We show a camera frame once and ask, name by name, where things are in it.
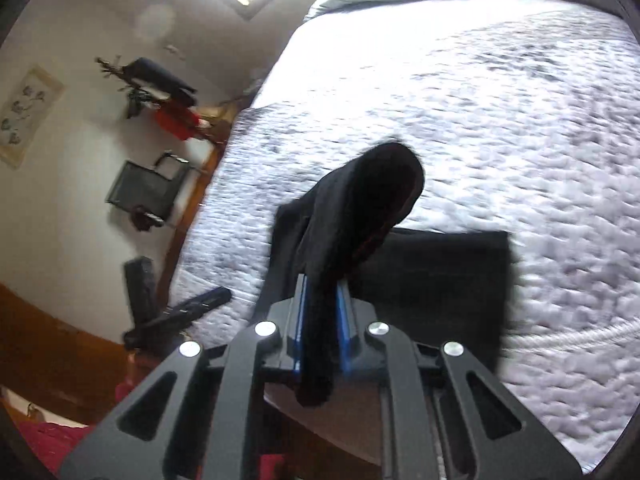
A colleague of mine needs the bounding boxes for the black coat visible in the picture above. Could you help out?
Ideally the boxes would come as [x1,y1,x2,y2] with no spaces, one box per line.
[122,57,198,108]

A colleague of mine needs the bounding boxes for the black clothes hangers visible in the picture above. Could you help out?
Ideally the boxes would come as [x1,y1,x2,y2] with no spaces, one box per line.
[125,87,151,118]

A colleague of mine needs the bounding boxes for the red bag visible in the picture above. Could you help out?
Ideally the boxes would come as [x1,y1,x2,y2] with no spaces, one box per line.
[152,102,201,141]

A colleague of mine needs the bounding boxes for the bed with grey quilted cover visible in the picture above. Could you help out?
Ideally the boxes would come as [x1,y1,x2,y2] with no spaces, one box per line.
[165,0,640,466]

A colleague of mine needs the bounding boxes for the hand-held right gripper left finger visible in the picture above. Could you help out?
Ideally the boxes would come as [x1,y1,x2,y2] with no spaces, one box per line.
[60,274,307,480]

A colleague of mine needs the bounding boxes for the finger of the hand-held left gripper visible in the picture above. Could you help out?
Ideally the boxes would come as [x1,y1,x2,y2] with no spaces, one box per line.
[124,286,233,350]
[124,256,157,323]

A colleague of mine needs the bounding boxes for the black mesh office chair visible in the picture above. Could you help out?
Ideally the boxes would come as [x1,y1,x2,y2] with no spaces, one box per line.
[105,150,193,231]

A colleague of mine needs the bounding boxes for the red cloth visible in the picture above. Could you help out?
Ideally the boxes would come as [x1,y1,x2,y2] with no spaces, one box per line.
[15,420,96,480]

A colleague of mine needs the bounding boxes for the framed wall picture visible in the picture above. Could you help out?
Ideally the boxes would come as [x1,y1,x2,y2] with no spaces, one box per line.
[0,62,66,168]

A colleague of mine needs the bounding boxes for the dark cloth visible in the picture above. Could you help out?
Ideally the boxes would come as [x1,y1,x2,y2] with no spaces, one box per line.
[131,212,166,232]

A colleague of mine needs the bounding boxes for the wooden coat rack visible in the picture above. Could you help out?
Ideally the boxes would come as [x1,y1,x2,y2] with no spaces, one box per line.
[95,55,236,147]

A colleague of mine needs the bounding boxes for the black pants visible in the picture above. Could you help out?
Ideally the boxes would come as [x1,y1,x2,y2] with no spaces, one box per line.
[272,141,521,408]

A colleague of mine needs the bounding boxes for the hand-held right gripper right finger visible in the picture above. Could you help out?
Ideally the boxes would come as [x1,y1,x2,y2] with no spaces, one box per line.
[336,280,586,480]

